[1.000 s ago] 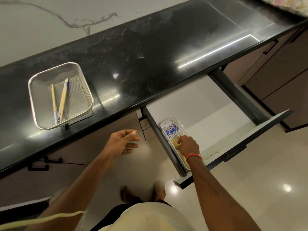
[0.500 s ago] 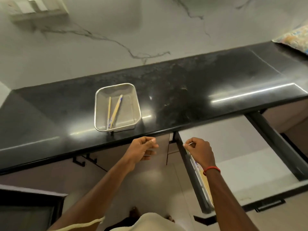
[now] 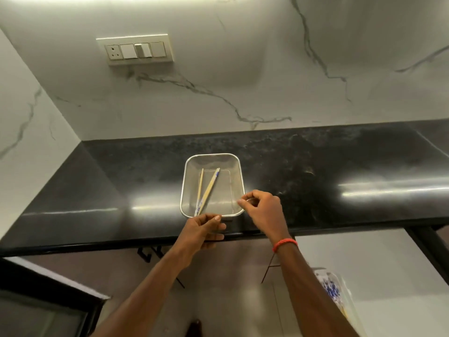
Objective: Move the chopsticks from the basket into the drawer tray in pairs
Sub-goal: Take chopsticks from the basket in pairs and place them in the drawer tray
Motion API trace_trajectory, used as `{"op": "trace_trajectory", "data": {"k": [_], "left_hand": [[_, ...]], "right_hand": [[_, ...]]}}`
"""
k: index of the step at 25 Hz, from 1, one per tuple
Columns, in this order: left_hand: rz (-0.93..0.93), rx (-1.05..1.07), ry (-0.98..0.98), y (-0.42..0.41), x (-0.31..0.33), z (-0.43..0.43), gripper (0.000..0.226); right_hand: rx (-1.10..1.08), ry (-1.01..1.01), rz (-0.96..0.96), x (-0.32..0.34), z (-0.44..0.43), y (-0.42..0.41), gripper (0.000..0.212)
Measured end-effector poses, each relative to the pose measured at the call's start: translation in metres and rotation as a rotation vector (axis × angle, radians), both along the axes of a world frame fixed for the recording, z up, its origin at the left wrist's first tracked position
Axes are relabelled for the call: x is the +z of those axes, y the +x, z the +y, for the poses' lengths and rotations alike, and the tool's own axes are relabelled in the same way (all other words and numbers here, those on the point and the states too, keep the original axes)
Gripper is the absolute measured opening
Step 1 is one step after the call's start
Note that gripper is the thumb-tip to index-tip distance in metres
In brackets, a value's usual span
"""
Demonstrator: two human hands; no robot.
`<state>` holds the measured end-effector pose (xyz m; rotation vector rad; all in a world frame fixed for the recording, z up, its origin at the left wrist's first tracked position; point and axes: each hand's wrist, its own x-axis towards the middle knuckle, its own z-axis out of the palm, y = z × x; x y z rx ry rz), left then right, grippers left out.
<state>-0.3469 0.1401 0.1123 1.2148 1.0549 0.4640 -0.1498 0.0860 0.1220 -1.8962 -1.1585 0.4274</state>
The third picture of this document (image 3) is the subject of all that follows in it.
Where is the red wrist band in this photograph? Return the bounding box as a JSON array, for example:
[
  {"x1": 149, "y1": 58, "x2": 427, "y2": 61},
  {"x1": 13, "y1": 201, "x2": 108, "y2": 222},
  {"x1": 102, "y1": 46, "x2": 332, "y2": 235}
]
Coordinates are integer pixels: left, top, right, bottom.
[{"x1": 272, "y1": 238, "x2": 299, "y2": 253}]

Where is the blue patterned bamboo chopstick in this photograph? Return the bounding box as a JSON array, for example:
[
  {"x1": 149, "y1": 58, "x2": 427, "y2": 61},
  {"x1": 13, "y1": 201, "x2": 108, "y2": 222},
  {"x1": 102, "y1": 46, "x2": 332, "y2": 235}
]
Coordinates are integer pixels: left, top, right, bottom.
[
  {"x1": 198, "y1": 167, "x2": 221, "y2": 216},
  {"x1": 194, "y1": 168, "x2": 205, "y2": 217},
  {"x1": 196, "y1": 168, "x2": 219, "y2": 217}
]

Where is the white drawer with brown front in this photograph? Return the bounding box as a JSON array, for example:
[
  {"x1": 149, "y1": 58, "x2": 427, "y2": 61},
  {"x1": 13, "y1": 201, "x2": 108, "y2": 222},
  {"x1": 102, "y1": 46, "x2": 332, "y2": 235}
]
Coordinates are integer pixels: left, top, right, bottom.
[{"x1": 294, "y1": 226, "x2": 449, "y2": 337}]

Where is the person's left hand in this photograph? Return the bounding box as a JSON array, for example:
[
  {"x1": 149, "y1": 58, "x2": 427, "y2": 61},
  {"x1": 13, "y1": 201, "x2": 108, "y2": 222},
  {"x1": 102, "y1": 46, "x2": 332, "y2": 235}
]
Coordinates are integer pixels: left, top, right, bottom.
[{"x1": 174, "y1": 213, "x2": 227, "y2": 267}]

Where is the beige wall switch panel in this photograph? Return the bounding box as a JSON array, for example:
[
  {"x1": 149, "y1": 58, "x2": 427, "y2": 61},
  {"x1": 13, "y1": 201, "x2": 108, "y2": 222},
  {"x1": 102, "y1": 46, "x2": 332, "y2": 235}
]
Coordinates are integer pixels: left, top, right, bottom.
[{"x1": 96, "y1": 34, "x2": 175, "y2": 66}]

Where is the bundle of patterned chopsticks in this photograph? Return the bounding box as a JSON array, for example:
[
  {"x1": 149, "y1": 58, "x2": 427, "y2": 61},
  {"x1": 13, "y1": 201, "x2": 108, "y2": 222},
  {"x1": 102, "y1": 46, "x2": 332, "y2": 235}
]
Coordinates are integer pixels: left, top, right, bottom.
[{"x1": 317, "y1": 273, "x2": 348, "y2": 318}]

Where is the metal mesh tray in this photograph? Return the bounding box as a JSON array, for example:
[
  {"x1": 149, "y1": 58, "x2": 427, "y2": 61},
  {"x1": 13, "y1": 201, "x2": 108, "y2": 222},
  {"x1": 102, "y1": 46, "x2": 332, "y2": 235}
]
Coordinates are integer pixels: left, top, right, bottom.
[{"x1": 180, "y1": 153, "x2": 246, "y2": 219}]

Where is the person's right hand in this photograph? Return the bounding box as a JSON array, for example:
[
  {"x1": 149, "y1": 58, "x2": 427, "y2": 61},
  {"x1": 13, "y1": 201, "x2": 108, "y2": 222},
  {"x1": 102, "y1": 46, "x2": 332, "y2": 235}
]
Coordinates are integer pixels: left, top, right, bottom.
[{"x1": 237, "y1": 189, "x2": 294, "y2": 244}]

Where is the white plastic cutlery box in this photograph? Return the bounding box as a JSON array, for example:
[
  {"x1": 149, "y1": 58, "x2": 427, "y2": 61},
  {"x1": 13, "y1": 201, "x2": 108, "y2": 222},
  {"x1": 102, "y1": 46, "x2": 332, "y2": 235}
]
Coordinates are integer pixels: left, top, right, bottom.
[{"x1": 310, "y1": 266, "x2": 365, "y2": 337}]

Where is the black framed dark panel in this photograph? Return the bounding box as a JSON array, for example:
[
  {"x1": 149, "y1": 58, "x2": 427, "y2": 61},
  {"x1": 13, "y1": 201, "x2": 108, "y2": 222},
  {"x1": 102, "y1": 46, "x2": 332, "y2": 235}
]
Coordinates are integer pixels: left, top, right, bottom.
[{"x1": 0, "y1": 257, "x2": 111, "y2": 337}]

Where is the person's right forearm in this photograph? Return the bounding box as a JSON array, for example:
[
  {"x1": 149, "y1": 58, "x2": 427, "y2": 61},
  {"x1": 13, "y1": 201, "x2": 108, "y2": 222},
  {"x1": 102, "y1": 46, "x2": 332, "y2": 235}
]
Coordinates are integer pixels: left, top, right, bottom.
[{"x1": 277, "y1": 242, "x2": 360, "y2": 337}]

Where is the person's left forearm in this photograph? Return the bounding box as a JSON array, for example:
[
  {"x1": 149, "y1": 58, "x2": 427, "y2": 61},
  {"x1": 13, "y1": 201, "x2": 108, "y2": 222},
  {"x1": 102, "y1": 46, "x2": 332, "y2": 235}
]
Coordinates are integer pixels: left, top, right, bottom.
[{"x1": 91, "y1": 252, "x2": 192, "y2": 337}]

